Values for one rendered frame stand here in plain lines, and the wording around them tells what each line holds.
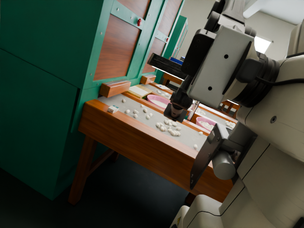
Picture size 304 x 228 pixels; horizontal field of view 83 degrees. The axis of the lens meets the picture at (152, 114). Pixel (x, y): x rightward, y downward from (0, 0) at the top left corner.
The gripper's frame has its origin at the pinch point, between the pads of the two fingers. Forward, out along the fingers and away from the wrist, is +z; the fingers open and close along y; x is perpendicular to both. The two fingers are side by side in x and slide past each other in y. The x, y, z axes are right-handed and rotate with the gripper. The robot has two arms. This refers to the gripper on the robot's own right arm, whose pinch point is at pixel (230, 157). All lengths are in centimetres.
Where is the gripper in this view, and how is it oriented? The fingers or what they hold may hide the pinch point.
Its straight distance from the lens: 108.4
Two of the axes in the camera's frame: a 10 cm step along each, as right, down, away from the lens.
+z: -0.1, 3.2, 9.5
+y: -8.8, -4.5, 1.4
